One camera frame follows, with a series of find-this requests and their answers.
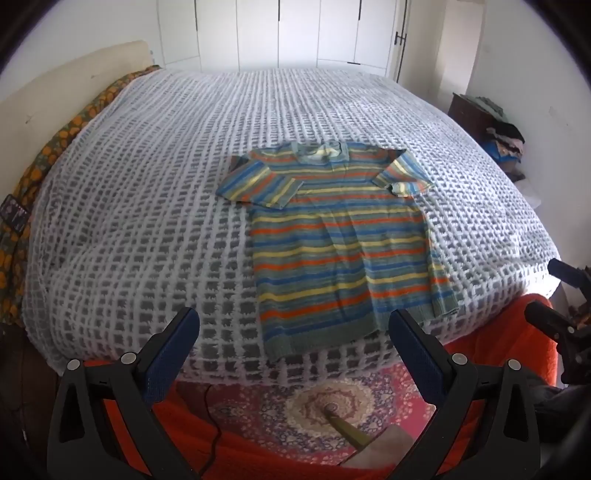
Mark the red patterned rug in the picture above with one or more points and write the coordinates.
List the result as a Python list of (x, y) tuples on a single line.
[(288, 420)]

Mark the dark wooden nightstand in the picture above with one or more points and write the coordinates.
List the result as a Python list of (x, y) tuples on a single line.
[(473, 119)]

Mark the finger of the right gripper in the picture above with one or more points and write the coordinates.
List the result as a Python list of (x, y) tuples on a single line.
[(578, 278), (549, 321)]

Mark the orange floral green sheet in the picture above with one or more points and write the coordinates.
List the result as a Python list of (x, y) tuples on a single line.
[(15, 241)]

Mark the cream headboard cushion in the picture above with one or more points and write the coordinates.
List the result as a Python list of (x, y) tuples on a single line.
[(32, 115)]

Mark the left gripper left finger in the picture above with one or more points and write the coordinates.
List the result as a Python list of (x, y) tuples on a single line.
[(82, 443)]

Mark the striped knit sweater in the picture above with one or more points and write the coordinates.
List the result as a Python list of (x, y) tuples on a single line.
[(339, 242)]

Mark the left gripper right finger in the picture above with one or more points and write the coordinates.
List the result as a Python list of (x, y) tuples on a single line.
[(505, 444)]

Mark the orange red clothing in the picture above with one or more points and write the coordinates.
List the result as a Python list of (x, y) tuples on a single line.
[(507, 336)]

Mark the black smartphone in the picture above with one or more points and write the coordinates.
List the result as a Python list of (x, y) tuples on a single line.
[(13, 214)]

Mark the white wardrobe doors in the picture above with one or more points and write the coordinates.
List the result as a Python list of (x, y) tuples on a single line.
[(226, 36)]

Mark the pile of clothes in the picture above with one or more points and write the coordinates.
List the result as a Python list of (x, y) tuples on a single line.
[(504, 143)]

